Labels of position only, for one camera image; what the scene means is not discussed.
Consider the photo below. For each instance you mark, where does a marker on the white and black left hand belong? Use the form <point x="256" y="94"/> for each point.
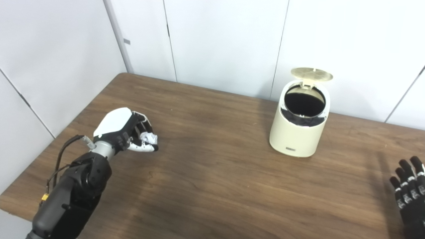
<point x="113" y="122"/>

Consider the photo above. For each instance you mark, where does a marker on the white and black right hand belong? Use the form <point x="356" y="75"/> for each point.
<point x="415" y="205"/>

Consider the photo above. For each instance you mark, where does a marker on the white paper ball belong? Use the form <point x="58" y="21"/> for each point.
<point x="148" y="137"/>

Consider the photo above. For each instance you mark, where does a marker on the cream-colored bin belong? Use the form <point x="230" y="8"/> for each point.
<point x="298" y="139"/>

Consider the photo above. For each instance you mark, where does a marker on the round cream bin lid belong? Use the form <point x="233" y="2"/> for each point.
<point x="312" y="73"/>

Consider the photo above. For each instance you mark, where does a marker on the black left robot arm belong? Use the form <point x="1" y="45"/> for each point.
<point x="76" y="192"/>

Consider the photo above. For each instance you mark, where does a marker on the black bin liner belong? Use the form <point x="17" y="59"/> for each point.
<point x="303" y="103"/>

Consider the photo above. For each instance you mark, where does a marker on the grey wall corner post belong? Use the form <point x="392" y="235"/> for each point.
<point x="119" y="36"/>

